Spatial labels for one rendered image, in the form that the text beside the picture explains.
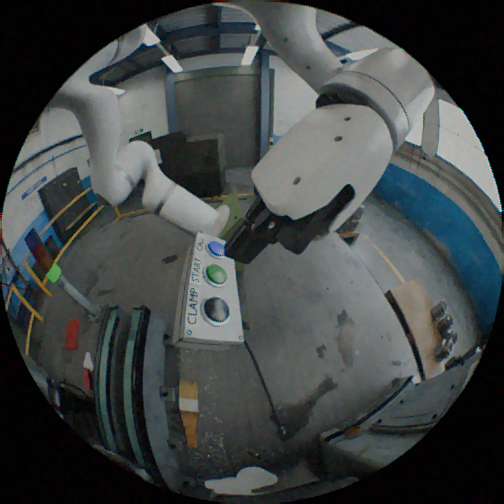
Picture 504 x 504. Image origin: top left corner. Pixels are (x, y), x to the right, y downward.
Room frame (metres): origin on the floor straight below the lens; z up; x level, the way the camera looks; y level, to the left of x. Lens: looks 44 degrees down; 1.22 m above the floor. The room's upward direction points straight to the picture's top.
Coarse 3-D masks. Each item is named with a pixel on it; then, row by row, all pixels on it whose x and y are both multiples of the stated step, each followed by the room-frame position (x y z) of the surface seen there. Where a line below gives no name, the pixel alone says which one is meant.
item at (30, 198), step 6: (42, 180) 1.84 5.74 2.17; (36, 186) 1.55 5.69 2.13; (30, 192) 1.26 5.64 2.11; (36, 192) 1.49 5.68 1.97; (24, 198) 0.98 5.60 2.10; (30, 198) 1.20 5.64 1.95; (36, 198) 1.42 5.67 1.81; (24, 204) 0.92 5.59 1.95; (30, 204) 1.13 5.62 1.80; (36, 204) 1.34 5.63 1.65; (30, 210) 1.06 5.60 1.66
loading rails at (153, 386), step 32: (128, 320) 0.08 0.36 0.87; (160, 320) 0.11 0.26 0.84; (96, 352) -0.05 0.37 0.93; (128, 352) -0.01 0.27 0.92; (160, 352) 0.02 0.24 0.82; (96, 384) -0.13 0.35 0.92; (128, 384) -0.08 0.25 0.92; (160, 384) -0.06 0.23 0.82; (96, 416) -0.23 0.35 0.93; (128, 416) -0.16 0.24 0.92; (160, 416) -0.15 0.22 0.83; (128, 448) -0.31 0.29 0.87; (160, 448) -0.25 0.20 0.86; (160, 480) -0.35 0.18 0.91; (192, 480) -0.38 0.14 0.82
